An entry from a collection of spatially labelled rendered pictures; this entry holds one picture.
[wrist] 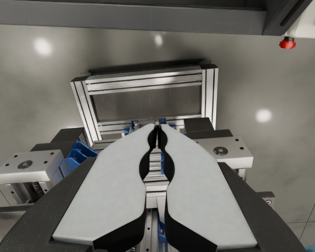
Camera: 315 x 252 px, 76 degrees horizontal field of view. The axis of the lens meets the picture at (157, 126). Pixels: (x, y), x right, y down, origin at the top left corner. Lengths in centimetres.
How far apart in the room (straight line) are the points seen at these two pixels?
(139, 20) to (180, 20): 7
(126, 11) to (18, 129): 164
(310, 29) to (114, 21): 34
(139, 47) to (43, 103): 82
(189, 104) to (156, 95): 22
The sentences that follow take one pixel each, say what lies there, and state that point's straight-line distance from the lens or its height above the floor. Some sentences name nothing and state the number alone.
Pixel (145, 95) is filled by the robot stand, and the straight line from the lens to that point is 124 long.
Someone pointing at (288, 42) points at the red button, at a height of 81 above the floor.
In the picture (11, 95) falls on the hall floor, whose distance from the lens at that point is 181.
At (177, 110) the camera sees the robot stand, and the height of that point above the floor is 21.
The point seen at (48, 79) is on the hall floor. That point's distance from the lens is 162.
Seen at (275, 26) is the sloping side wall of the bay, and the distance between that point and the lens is 44.
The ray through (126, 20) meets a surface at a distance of 41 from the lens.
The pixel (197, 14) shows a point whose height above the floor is 95.
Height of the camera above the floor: 136
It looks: 60 degrees down
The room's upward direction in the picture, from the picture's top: 179 degrees counter-clockwise
